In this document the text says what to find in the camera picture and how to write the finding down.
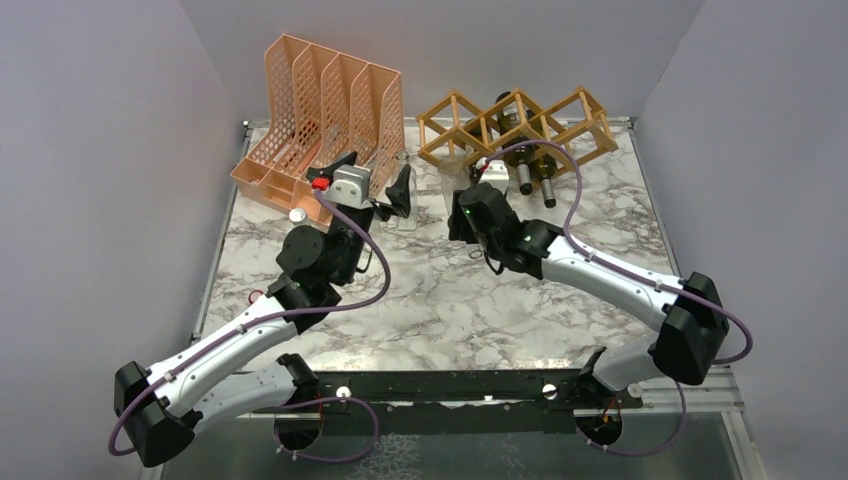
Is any clear square glass bottle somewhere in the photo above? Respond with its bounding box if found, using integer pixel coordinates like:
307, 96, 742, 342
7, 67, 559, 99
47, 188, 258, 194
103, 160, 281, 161
394, 150, 419, 232

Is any wooden wine rack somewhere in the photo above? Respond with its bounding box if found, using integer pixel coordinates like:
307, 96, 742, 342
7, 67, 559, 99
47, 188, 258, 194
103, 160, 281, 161
415, 85, 618, 166

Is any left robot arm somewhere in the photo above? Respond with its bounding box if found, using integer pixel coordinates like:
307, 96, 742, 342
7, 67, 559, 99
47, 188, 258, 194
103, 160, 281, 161
108, 152, 413, 468

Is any green wine bottle silver foil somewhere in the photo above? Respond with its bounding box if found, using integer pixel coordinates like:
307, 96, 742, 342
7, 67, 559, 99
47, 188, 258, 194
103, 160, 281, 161
496, 102, 534, 196

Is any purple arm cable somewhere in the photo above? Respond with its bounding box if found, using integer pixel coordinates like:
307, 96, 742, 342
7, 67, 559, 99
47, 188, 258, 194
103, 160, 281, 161
107, 188, 393, 465
483, 139, 755, 460

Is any green wine bottle dark neck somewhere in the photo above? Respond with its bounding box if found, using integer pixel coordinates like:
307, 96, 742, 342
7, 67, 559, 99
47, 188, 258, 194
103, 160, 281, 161
466, 121, 493, 185

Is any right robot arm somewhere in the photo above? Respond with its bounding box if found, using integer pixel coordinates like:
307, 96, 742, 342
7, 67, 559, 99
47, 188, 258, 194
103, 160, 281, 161
448, 183, 729, 407

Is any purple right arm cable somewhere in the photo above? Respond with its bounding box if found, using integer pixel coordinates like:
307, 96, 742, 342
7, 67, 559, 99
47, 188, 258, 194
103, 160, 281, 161
483, 139, 755, 460

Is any orange plastic file organizer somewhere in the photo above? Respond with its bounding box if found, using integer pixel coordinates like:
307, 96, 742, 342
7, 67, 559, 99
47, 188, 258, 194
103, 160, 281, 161
231, 34, 405, 224

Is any clear glass bottle front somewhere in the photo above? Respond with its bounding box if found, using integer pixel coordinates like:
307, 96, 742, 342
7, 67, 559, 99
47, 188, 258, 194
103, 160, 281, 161
437, 155, 470, 216

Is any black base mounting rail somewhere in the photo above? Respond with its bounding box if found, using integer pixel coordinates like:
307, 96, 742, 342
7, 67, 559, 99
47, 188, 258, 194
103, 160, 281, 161
260, 368, 643, 436

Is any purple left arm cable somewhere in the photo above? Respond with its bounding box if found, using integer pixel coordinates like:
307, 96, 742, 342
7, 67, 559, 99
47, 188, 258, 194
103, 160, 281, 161
107, 188, 393, 465

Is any clear round bottle silver cap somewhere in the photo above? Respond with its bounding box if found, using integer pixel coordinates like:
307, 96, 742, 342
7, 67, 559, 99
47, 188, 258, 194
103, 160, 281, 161
288, 208, 310, 226

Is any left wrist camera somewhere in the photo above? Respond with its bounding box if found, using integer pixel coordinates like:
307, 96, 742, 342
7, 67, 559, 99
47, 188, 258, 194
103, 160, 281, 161
311, 164, 371, 210

